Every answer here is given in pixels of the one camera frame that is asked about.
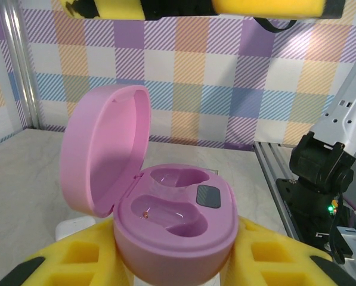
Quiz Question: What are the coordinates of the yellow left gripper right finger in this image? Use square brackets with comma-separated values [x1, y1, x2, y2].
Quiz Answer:
[219, 214, 356, 286]

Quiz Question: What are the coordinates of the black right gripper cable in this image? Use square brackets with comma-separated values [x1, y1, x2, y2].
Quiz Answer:
[253, 16, 298, 33]

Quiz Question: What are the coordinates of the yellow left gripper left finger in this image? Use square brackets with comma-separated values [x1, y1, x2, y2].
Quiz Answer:
[0, 216, 134, 286]

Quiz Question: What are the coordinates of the pink earbud charging case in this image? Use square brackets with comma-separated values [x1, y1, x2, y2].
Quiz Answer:
[60, 85, 240, 279]

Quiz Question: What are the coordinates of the aluminium frame post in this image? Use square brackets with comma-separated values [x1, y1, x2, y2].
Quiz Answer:
[0, 0, 41, 129]

